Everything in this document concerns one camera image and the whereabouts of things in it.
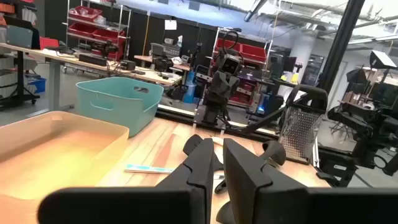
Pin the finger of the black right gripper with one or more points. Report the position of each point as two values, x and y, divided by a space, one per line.
219 87
232 85

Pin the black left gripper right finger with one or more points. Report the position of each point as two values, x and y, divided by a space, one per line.
245 174

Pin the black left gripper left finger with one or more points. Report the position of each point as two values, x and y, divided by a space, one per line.
199 168

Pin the black slotted spatula steel neck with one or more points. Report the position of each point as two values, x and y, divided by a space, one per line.
192 144

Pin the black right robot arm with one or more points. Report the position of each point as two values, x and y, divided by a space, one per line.
214 109

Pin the metal rack with red bins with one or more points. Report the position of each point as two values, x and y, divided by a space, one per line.
93 31
252 53

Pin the blue water jug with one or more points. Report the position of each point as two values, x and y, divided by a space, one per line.
189 90

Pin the white paper sign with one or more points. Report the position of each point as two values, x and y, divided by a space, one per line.
170 25

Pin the teal plastic bin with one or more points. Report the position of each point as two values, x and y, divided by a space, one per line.
118 105

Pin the orange plastic tray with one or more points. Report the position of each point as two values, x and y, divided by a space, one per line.
62 155

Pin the black studio softbox light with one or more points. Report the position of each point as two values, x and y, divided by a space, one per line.
382 59

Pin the long wooden workbench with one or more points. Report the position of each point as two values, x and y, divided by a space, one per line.
62 59

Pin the blue plastic crate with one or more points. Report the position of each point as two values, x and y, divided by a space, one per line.
37 85

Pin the black diagonal frame strut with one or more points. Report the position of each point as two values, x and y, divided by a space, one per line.
261 119

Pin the black aluminium mounting rail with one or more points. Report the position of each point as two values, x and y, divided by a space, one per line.
180 115

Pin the black upright frame post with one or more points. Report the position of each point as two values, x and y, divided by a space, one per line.
339 46

